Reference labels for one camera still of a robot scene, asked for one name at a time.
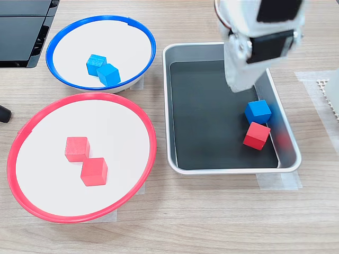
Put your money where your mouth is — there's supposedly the black tray liner mat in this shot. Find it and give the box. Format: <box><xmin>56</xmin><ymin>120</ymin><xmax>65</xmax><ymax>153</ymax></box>
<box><xmin>169</xmin><ymin>60</ymin><xmax>280</xmax><ymax>170</ymax></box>

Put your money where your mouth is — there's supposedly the blue-rimmed white dish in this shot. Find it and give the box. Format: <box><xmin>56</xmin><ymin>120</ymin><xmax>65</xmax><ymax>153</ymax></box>
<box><xmin>45</xmin><ymin>15</ymin><xmax>157</xmax><ymax>94</ymax></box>

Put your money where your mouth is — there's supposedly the black electronic device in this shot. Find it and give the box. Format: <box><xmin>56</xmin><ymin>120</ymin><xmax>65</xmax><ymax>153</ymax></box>
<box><xmin>0</xmin><ymin>0</ymin><xmax>61</xmax><ymax>69</ymax></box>

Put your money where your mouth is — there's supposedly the black rounded foot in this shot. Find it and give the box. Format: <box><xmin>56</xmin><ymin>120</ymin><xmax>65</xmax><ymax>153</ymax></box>
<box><xmin>0</xmin><ymin>104</ymin><xmax>12</xmax><ymax>123</ymax></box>

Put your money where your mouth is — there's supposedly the red wooden cube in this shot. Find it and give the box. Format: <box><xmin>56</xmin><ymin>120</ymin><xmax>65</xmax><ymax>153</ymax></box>
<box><xmin>80</xmin><ymin>157</ymin><xmax>108</xmax><ymax>187</ymax></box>
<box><xmin>64</xmin><ymin>137</ymin><xmax>91</xmax><ymax>162</ymax></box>
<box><xmin>242</xmin><ymin>121</ymin><xmax>272</xmax><ymax>151</ymax></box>

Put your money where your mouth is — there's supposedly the translucent tape sheet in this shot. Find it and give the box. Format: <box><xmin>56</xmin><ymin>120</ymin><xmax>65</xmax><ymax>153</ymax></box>
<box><xmin>294</xmin><ymin>70</ymin><xmax>339</xmax><ymax>154</ymax></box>

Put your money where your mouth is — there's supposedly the red white arm cable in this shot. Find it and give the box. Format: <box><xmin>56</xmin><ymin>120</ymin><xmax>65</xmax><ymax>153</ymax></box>
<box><xmin>213</xmin><ymin>0</ymin><xmax>235</xmax><ymax>31</ymax></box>

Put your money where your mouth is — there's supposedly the blue wooden cube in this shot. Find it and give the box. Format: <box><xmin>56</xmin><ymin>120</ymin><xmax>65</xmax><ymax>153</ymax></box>
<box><xmin>96</xmin><ymin>63</ymin><xmax>121</xmax><ymax>87</ymax></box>
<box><xmin>86</xmin><ymin>54</ymin><xmax>108</xmax><ymax>77</ymax></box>
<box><xmin>244</xmin><ymin>99</ymin><xmax>272</xmax><ymax>125</ymax></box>

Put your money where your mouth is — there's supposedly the red-rimmed white dish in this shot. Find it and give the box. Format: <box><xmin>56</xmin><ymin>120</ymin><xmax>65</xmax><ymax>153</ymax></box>
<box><xmin>6</xmin><ymin>92</ymin><xmax>157</xmax><ymax>224</ymax></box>

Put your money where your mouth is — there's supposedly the white mesh mat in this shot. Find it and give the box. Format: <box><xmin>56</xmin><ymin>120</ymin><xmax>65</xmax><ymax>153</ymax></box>
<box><xmin>316</xmin><ymin>79</ymin><xmax>339</xmax><ymax>120</ymax></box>

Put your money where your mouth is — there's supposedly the silver metal tray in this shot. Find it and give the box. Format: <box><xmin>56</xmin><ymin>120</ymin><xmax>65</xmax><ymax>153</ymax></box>
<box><xmin>162</xmin><ymin>41</ymin><xmax>302</xmax><ymax>175</ymax></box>

